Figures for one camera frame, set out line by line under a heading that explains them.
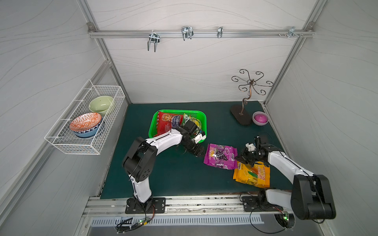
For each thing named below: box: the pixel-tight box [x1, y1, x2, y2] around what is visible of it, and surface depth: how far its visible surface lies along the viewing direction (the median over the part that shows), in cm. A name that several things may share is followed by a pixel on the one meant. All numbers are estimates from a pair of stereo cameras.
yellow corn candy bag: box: [232, 160, 271, 189], surface depth 80 cm
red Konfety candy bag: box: [152, 111, 184, 138], surface depth 100 cm
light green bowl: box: [88, 95, 114, 117], surface depth 73 cm
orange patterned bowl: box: [69, 112, 102, 132], surface depth 65 cm
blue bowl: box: [71, 125, 104, 139], surface depth 58 cm
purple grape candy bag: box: [203, 143, 239, 170], surface depth 88 cm
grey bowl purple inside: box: [252, 111, 270, 126], surface depth 106 cm
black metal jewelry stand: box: [230, 69, 274, 125], surface depth 95 cm
